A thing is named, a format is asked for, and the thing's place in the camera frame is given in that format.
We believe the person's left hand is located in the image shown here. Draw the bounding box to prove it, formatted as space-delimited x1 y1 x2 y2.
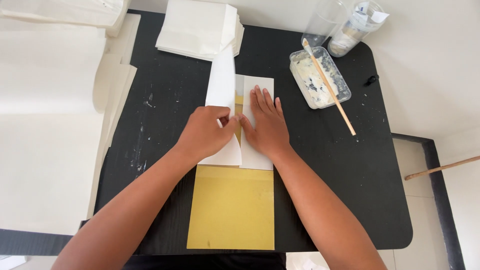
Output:
175 106 241 163

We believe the black low table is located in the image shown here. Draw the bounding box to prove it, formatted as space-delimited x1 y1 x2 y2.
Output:
0 9 413 256

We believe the stack of folded white paper bags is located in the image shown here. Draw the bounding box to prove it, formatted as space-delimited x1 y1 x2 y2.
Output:
155 0 245 62

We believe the wooden glue brush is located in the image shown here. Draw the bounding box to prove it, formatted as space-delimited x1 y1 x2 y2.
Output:
302 38 357 137

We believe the dark floor frame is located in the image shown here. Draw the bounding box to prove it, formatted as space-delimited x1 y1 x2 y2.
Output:
391 133 466 270

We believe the yellow template board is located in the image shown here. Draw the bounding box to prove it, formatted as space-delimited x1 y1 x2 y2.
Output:
186 95 275 251

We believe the empty clear plastic cup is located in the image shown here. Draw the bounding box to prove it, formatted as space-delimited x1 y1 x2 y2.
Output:
301 0 355 48

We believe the white paper sheet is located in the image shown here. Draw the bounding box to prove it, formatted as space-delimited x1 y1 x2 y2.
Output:
197 47 275 171

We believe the person's right hand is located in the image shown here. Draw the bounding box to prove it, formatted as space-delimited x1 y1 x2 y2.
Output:
239 85 293 158

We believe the pile of large white paper sheets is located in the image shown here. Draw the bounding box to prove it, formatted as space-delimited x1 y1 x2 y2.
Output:
0 0 142 236

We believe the clear plastic glue tub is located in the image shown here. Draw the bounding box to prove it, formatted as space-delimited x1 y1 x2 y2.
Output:
289 46 352 110

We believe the wooden stick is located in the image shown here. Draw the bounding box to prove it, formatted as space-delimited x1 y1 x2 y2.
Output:
404 155 480 181

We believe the clear plastic cup with scraps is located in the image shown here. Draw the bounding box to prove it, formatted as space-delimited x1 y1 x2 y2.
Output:
327 0 390 58

